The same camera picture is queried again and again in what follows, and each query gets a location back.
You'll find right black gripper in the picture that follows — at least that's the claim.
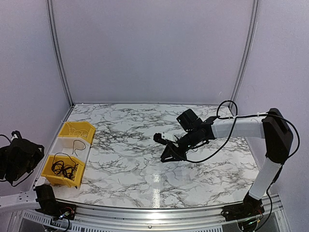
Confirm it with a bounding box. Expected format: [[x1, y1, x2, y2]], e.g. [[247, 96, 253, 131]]
[[161, 129, 200, 162]]

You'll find thin black cable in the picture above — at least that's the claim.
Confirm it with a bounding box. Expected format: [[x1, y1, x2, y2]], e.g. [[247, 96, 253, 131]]
[[71, 139, 86, 158]]

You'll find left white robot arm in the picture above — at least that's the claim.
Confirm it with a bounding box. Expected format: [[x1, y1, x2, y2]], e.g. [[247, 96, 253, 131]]
[[0, 130, 61, 215]]

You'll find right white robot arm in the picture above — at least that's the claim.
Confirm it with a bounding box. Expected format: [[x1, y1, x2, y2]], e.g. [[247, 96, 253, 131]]
[[154, 108, 294, 217]]

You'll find near yellow bin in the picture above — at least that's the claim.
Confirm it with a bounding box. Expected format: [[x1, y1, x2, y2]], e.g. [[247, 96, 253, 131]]
[[41, 154, 85, 188]]

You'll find yellow bin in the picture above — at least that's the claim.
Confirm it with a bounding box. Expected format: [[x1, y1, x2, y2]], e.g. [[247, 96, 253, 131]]
[[41, 154, 85, 188], [58, 121, 96, 144]]

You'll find white middle bin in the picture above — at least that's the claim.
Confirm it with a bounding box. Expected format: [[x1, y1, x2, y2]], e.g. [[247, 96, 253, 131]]
[[49, 137, 90, 163]]

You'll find far yellow bin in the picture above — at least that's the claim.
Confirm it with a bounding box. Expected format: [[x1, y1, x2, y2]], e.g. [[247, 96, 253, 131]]
[[58, 121, 96, 144]]

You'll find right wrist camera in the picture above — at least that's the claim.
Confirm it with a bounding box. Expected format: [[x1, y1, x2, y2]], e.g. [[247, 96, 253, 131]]
[[153, 132, 178, 145]]

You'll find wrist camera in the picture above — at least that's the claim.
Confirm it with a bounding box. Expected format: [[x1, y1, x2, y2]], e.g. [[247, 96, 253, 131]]
[[153, 132, 178, 145], [11, 130, 22, 141]]

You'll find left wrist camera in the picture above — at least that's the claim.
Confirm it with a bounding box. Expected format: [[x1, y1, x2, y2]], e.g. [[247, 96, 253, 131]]
[[11, 130, 22, 141]]

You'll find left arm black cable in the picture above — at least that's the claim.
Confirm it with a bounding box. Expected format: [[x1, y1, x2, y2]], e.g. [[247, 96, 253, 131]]
[[0, 134, 34, 187]]

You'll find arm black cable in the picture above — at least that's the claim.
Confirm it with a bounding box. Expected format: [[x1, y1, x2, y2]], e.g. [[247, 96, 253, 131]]
[[0, 134, 34, 187], [185, 100, 301, 163]]

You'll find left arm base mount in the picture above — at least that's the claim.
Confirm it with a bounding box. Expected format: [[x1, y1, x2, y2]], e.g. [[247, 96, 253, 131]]
[[35, 189, 77, 220]]

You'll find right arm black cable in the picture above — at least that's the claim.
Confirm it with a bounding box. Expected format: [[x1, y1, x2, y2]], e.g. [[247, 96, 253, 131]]
[[185, 100, 301, 163]]

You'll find aluminium front rail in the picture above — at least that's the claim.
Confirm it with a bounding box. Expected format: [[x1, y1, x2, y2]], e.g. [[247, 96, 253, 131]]
[[8, 195, 290, 232]]

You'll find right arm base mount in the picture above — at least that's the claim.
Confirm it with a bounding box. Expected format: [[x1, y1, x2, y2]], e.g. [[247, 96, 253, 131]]
[[221, 192, 265, 221]]

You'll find right aluminium corner post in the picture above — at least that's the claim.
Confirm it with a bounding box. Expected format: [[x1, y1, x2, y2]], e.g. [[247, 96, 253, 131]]
[[231, 0, 260, 102]]

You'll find aluminium corner post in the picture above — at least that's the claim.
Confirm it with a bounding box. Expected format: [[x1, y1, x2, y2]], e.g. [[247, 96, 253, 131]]
[[231, 0, 260, 102], [46, 0, 74, 108]]

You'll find left aluminium corner post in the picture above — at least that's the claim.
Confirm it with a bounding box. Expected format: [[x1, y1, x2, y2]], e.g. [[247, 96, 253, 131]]
[[46, 0, 74, 108]]

